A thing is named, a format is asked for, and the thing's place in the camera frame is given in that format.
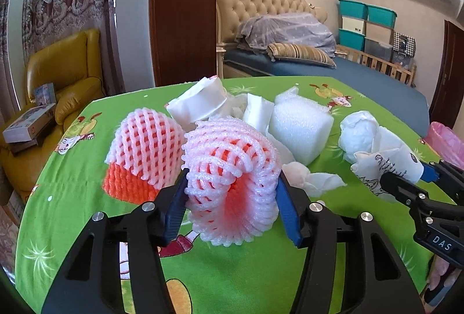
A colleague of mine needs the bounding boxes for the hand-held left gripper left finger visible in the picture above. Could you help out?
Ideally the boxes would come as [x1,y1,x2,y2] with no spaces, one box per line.
[41,167,191,314]

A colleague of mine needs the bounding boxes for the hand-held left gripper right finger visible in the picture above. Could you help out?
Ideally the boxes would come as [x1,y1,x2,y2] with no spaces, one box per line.
[276,171,426,314]

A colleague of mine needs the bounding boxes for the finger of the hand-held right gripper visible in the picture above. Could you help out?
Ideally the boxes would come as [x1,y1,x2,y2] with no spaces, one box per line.
[380,172,439,218]
[420,159,464,206]

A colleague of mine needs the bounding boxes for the pink trash bin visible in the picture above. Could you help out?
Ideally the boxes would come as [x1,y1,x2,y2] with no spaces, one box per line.
[422,121,464,170]

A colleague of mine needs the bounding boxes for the pink foam fruit net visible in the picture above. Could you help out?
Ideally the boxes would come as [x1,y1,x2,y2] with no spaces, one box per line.
[181,115,283,246]

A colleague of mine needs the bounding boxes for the pink and orange foam net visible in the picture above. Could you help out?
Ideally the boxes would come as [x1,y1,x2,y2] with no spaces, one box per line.
[102,108,186,205]

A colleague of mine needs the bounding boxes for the white foam wrap block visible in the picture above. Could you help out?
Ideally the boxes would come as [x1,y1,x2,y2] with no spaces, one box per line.
[266,88,335,166]

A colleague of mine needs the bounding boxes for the person's right hand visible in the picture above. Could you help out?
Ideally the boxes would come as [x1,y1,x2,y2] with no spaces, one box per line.
[426,256,464,302]

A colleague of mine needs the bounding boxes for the small crumpled white tissue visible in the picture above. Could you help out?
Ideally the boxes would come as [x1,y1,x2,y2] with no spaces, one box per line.
[282,161,348,198]

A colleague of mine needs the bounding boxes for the large crumpled white tissue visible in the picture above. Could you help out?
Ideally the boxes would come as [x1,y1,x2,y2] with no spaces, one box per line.
[338,110,381,164]

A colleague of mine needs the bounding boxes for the green printed tablecloth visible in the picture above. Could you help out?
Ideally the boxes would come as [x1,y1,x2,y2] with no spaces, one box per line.
[14,75,454,314]

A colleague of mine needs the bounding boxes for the dark wooden door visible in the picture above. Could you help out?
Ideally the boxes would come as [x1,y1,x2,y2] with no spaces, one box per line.
[429,20,464,126]

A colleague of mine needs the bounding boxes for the white foam sheet piece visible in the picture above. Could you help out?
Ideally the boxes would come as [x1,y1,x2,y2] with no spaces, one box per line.
[242,93,276,134]

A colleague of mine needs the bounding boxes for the white foam sleeve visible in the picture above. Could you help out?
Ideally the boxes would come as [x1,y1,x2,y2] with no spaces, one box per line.
[166,77,229,126]

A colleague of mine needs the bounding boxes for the bed with blue mattress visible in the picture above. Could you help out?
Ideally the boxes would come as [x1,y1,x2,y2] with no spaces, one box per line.
[217,46,430,137]

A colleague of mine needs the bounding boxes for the black and white checked bag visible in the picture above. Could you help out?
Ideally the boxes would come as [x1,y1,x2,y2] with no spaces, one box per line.
[392,32,416,57]

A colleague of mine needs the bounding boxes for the striped pillow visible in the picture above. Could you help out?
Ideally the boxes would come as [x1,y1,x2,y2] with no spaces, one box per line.
[266,43,336,68]

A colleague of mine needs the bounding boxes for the white cardboard box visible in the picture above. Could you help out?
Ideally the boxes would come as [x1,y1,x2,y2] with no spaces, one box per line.
[3,103,59,144]

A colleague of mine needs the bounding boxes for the small colourful box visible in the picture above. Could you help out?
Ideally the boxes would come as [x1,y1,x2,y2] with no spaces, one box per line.
[33,83,57,106]

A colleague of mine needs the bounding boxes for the yellow leather armchair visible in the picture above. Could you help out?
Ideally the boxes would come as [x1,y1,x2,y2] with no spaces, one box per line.
[0,28,106,199]

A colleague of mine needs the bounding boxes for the stack of plastic storage boxes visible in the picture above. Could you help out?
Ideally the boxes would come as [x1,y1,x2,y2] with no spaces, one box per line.
[338,0,398,63]

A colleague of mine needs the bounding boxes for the blue-grey blanket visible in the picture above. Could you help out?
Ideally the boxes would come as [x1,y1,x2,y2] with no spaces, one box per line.
[235,12,337,59]

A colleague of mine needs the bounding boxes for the dark wooden door panel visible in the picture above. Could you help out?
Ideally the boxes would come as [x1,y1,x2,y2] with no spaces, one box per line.
[149,0,218,88]

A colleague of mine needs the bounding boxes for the wooden crib rail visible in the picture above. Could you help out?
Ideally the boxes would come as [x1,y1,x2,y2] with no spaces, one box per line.
[335,44,417,86]

